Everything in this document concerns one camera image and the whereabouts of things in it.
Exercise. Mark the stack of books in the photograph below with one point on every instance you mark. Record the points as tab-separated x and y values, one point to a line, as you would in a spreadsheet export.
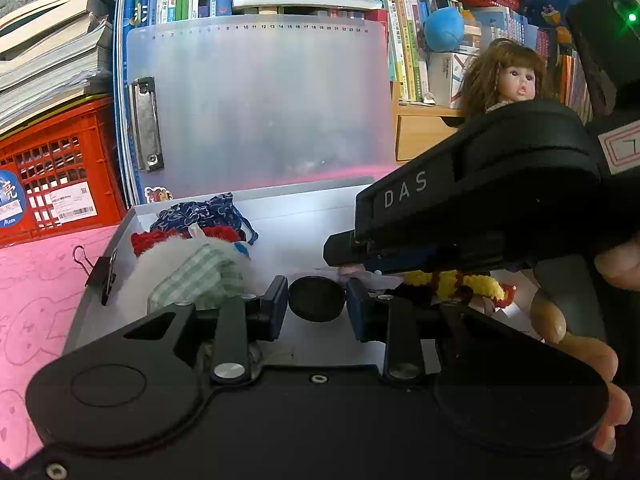
50	60

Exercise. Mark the pink printed towel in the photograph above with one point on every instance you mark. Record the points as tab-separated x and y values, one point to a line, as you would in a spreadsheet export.
35	310

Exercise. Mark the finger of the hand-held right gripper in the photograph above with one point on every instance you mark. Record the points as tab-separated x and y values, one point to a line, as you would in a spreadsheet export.
345	250
410	265

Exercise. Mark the grey fluffy plush toy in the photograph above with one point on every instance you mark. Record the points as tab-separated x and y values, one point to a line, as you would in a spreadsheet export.
150	270

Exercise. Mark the cartoon sticker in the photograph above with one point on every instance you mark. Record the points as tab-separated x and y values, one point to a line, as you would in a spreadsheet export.
157	195

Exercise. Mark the person's right hand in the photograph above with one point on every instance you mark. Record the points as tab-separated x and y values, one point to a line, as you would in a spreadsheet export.
550	320

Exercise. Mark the blue plush ball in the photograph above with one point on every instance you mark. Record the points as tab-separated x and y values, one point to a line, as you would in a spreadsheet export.
444	29

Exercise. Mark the green checked doll dress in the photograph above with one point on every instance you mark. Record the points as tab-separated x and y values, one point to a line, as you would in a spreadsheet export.
205	272

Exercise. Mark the wooden drawer box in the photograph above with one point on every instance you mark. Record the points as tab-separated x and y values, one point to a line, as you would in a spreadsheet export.
425	135

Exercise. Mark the red knitted pouch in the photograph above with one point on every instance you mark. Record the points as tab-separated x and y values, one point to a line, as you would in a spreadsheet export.
150	240

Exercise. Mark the red plastic crate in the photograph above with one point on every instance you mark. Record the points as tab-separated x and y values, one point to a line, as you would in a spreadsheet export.
65	130

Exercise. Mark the translucent plastic clipboard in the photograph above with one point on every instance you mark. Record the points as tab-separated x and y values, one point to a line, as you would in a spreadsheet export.
270	110

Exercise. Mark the blue printed box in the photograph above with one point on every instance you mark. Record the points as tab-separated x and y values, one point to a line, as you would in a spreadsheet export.
550	0

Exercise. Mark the grey shallow cardboard box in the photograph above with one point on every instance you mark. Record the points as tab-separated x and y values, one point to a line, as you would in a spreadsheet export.
300	230

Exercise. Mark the lavender bow hair clip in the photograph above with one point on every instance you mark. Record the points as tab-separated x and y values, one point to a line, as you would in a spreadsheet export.
367	279

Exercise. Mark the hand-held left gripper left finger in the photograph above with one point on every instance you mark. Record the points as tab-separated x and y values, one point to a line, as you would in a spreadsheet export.
277	310

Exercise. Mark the large black round lid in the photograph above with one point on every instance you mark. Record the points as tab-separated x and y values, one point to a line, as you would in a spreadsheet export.
316	299

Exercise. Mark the brown-haired doll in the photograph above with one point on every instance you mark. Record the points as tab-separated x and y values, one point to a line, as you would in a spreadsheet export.
505	75

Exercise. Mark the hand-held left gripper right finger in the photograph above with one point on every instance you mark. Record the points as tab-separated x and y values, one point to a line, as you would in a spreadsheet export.
356	310

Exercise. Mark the yellow knitted item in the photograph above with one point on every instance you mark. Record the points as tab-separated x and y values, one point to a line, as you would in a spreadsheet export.
450	282

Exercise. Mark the black binder clip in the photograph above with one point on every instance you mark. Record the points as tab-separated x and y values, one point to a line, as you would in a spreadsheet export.
102	275

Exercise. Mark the row of upright books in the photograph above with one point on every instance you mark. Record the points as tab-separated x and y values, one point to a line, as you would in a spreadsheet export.
405	40

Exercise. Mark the blue patterned cloth pouch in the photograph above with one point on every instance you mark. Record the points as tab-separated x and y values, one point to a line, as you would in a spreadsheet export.
200	215

